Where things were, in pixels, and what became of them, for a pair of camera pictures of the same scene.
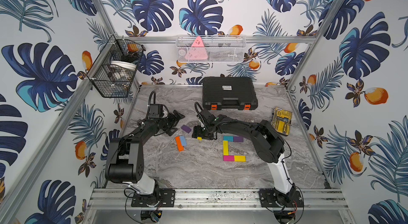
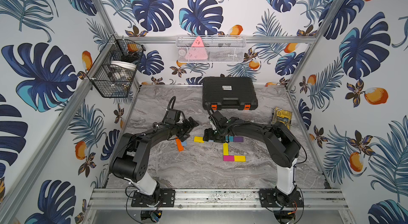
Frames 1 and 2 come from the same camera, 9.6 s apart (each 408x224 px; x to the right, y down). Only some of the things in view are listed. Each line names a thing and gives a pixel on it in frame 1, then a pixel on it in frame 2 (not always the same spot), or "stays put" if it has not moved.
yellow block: [239, 158] stays put
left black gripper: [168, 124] -> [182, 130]
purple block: [238, 139] stays put
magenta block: [228, 158] stays put
